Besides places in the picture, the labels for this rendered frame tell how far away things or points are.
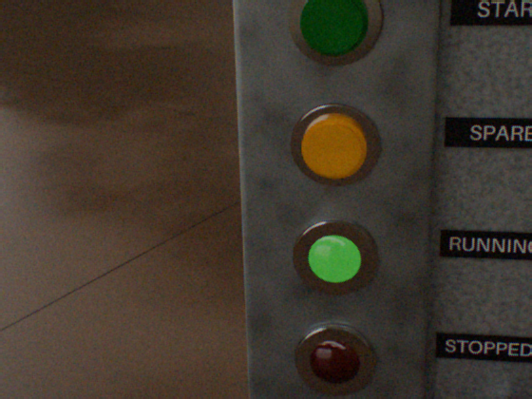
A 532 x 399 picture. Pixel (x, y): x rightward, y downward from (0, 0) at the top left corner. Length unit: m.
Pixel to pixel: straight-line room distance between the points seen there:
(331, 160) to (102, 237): 3.09
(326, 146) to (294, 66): 0.03
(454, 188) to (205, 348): 2.42
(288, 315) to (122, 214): 3.20
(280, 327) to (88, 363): 2.39
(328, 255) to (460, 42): 0.10
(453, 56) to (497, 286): 0.11
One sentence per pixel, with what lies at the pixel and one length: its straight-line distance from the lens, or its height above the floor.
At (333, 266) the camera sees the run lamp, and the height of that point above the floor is 1.30.
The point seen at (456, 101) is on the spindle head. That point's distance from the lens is 0.44.
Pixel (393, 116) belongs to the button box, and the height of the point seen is 1.36.
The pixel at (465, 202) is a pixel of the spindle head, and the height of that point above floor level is 1.32.
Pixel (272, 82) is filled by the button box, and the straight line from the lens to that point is 0.43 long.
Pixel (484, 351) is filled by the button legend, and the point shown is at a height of 1.25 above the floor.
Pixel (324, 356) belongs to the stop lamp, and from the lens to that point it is 0.47.
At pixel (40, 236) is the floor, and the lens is 3.56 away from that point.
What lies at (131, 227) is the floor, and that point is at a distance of 3.56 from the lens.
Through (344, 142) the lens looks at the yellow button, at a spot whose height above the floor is 1.35.
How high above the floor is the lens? 1.51
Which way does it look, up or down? 24 degrees down
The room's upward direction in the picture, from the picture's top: 2 degrees counter-clockwise
